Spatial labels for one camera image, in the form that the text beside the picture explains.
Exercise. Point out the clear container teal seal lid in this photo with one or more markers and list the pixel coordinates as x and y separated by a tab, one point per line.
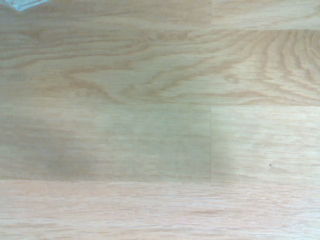
20	3

